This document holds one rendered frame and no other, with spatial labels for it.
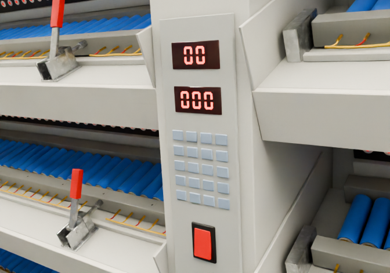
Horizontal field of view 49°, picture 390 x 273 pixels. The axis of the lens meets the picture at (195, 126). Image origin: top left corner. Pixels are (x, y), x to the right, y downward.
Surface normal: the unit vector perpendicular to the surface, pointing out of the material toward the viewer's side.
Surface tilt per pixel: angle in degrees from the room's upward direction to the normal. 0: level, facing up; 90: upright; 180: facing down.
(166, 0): 90
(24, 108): 111
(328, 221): 21
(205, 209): 90
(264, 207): 90
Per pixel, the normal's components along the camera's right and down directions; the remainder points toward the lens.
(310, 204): 0.82, 0.07
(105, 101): -0.51, 0.52
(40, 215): -0.25, -0.85
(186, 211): -0.57, 0.19
